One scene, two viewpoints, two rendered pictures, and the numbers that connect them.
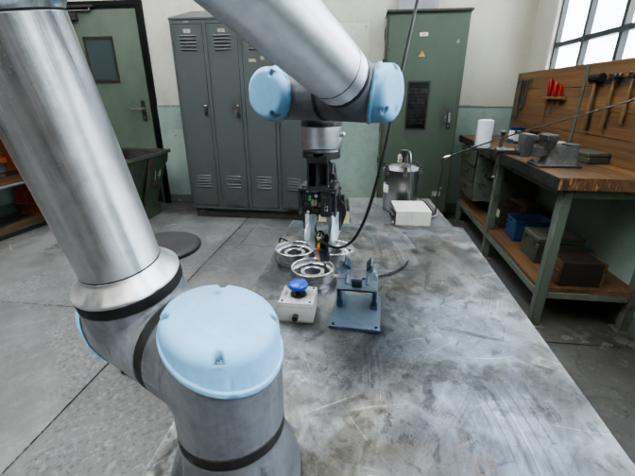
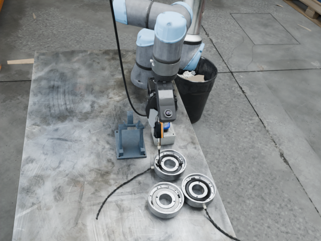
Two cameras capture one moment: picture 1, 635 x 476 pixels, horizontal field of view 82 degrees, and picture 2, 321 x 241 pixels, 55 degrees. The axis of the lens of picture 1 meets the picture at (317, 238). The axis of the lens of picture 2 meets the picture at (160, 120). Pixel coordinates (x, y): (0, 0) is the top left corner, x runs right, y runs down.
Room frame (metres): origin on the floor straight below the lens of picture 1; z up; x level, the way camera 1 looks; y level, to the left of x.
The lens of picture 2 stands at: (1.34, -0.31, 1.62)
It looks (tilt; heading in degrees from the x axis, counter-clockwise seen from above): 44 degrees down; 155
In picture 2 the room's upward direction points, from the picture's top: 8 degrees clockwise
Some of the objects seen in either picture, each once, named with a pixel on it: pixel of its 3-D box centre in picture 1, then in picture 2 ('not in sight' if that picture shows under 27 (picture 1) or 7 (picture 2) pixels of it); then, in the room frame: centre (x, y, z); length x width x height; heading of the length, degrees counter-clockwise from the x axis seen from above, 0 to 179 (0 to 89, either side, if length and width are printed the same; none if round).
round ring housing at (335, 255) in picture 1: (334, 254); (165, 201); (0.91, -0.05, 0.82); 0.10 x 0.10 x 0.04
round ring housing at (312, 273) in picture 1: (312, 274); (169, 165); (0.79, 0.01, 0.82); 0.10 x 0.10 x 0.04
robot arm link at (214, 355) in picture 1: (221, 361); (152, 46); (0.31, 0.10, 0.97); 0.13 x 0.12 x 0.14; 56
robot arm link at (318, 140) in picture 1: (322, 139); (164, 63); (0.69, -0.01, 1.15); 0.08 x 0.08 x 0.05
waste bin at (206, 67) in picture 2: not in sight; (188, 91); (-0.23, 0.63, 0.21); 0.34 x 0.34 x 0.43
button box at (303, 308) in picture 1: (298, 304); (163, 132); (0.65, 0.04, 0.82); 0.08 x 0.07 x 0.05; 173
